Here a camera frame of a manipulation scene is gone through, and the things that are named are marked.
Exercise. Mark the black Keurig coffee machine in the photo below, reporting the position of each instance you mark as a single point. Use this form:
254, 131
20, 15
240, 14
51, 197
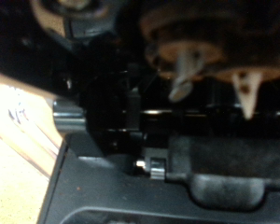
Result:
115, 186

